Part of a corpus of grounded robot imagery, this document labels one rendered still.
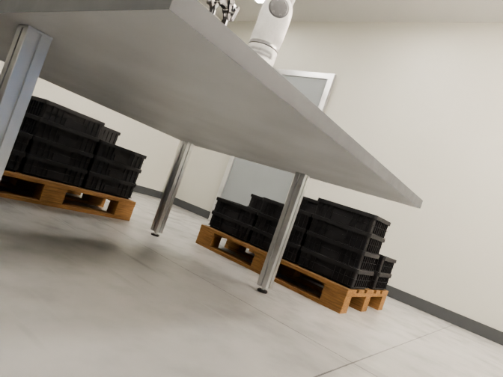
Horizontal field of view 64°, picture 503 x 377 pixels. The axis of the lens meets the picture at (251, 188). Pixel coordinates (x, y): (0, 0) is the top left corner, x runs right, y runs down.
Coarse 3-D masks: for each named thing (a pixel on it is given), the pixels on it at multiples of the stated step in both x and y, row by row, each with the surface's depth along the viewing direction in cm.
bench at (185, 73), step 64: (0, 0) 94; (64, 0) 75; (128, 0) 62; (192, 0) 59; (64, 64) 132; (128, 64) 99; (192, 64) 79; (256, 64) 73; (0, 128) 95; (192, 128) 182; (256, 128) 125; (320, 128) 96; (384, 192) 172
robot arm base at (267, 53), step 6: (252, 42) 115; (252, 48) 115; (258, 48) 114; (264, 48) 114; (270, 48) 115; (258, 54) 114; (264, 54) 114; (270, 54) 115; (276, 54) 117; (270, 60) 116
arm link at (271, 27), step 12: (264, 0) 116; (276, 0) 114; (288, 0) 115; (264, 12) 114; (276, 12) 114; (288, 12) 115; (264, 24) 114; (276, 24) 115; (288, 24) 116; (252, 36) 116; (264, 36) 114; (276, 36) 115; (276, 48) 116
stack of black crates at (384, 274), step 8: (384, 256) 290; (376, 264) 265; (384, 264) 266; (392, 264) 283; (376, 272) 263; (384, 272) 272; (376, 280) 264; (384, 280) 278; (376, 288) 265; (384, 288) 282
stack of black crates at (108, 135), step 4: (104, 128) 305; (108, 128) 307; (100, 132) 305; (104, 132) 306; (108, 132) 310; (112, 132) 311; (116, 132) 314; (120, 132) 316; (100, 136) 305; (104, 136) 308; (108, 136) 310; (112, 136) 313; (116, 136) 316; (104, 140) 309; (108, 140) 311; (112, 140) 314; (116, 140) 317
